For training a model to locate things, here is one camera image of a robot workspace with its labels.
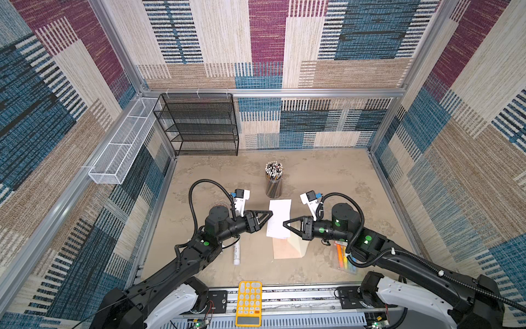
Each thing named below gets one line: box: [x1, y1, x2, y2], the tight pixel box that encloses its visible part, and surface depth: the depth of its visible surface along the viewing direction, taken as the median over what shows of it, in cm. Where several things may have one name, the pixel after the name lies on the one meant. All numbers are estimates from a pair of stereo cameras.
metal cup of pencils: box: [265, 161, 284, 199], surface depth 91 cm
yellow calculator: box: [235, 281, 263, 328], surface depth 73 cm
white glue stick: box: [232, 238, 241, 266], surface depth 84 cm
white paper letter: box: [266, 198, 292, 240], surface depth 71 cm
